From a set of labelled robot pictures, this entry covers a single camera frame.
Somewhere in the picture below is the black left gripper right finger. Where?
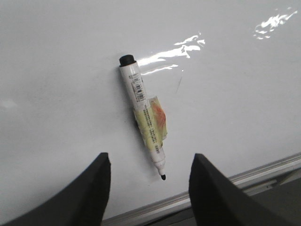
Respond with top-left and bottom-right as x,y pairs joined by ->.
189,153 -> 292,226

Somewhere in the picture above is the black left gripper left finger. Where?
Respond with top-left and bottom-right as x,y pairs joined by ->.
6,153 -> 111,226

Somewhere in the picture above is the white whiteboard marker with tape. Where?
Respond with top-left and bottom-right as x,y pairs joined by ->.
119,55 -> 167,180

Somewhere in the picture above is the white whiteboard with aluminium frame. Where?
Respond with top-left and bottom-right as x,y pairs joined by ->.
0,0 -> 301,224

